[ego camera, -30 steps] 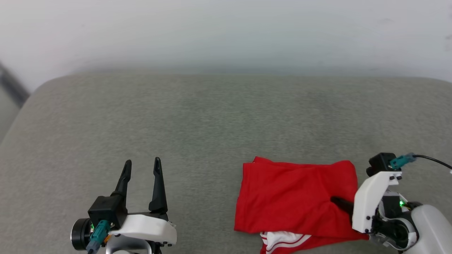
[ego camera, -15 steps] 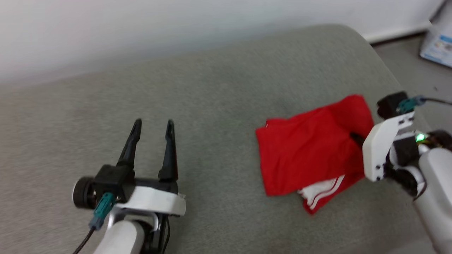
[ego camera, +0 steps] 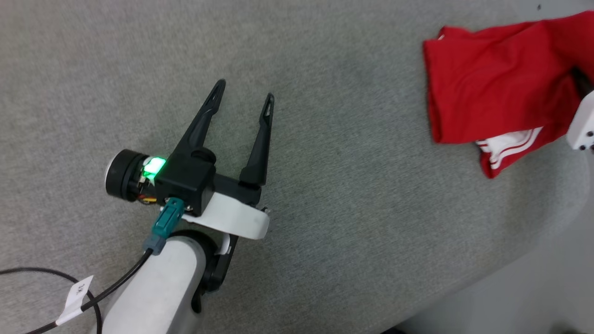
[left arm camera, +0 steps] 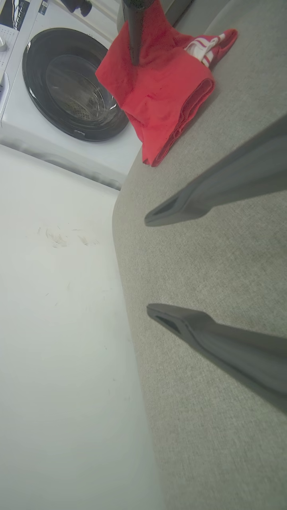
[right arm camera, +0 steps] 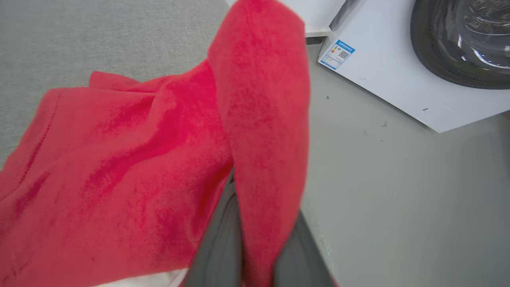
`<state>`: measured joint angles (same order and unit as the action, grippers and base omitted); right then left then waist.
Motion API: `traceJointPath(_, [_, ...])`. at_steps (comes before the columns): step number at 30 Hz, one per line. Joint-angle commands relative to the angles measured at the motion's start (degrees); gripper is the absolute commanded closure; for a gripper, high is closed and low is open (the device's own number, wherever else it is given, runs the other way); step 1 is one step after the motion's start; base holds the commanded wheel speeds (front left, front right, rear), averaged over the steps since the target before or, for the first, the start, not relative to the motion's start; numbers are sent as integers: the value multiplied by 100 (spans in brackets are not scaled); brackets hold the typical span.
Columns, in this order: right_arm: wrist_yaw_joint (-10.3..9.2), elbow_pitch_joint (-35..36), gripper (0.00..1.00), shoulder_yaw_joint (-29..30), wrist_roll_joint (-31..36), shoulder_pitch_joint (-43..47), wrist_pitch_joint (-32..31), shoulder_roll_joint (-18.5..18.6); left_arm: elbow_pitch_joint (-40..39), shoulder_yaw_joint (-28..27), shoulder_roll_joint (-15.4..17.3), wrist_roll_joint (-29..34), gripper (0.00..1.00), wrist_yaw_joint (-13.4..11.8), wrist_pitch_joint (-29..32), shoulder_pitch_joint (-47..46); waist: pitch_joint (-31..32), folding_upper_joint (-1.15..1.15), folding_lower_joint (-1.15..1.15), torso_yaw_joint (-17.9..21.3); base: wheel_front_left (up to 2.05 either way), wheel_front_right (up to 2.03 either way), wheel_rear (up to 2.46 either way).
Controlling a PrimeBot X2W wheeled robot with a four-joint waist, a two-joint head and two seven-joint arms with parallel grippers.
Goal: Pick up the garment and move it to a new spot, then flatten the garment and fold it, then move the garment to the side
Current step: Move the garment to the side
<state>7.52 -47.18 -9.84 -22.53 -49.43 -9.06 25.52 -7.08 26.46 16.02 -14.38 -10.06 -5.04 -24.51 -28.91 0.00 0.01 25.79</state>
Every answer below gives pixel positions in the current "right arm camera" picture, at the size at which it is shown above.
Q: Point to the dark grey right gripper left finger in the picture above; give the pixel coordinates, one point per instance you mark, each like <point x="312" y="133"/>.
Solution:
<point x="219" y="247"/>

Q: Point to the white washing machine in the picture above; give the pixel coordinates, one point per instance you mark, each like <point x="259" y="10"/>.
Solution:
<point x="390" y="71"/>

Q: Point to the dark round washing machine door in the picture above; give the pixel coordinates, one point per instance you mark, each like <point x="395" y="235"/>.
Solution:
<point x="462" y="40"/>

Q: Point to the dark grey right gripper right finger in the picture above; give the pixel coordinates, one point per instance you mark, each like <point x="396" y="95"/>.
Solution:
<point x="299" y="259"/>

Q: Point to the red and white t-shirt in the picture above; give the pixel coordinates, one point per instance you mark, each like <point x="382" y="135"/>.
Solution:
<point x="139" y="159"/>

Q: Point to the blue energy label sticker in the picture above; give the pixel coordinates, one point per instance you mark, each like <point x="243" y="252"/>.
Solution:
<point x="337" y="54"/>

